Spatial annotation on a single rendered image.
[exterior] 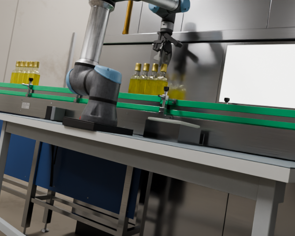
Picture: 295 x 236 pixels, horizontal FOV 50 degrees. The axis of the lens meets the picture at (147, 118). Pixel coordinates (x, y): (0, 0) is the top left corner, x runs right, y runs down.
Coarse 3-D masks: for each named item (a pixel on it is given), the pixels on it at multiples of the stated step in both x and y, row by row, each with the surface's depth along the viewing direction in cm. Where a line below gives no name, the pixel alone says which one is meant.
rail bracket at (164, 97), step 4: (164, 88) 155; (168, 88) 155; (164, 92) 155; (160, 96) 151; (164, 96) 154; (168, 96) 156; (164, 100) 155; (172, 100) 161; (176, 100) 163; (164, 104) 155; (160, 108) 155; (164, 108) 154
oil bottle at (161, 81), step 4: (160, 76) 174; (164, 76) 175; (156, 80) 174; (160, 80) 173; (164, 80) 173; (156, 84) 174; (160, 84) 172; (164, 84) 173; (156, 88) 173; (160, 88) 172; (156, 92) 173; (160, 92) 172
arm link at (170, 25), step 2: (162, 22) 176; (164, 22) 175; (166, 22) 175; (168, 22) 175; (170, 22) 175; (162, 24) 176; (164, 24) 175; (166, 24) 175; (168, 24) 175; (170, 24) 175; (172, 24) 176; (162, 26) 176; (164, 26) 175; (166, 26) 175; (168, 26) 175; (170, 26) 175; (172, 26) 176; (160, 28) 178; (162, 28) 176; (164, 28) 175; (166, 28) 175; (168, 28) 175; (170, 28) 175; (172, 28) 176; (172, 30) 177
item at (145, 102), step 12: (0, 84) 234; (12, 84) 226; (36, 96) 210; (48, 96) 204; (60, 96) 198; (72, 96) 193; (84, 96) 187; (120, 96) 172; (132, 96) 168; (144, 96) 164; (156, 96) 160; (132, 108) 167; (144, 108) 163; (156, 108) 159
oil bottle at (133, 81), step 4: (132, 76) 184; (136, 76) 182; (132, 80) 183; (136, 80) 181; (132, 84) 183; (136, 84) 181; (128, 88) 184; (132, 88) 182; (136, 88) 181; (128, 92) 183; (132, 92) 182
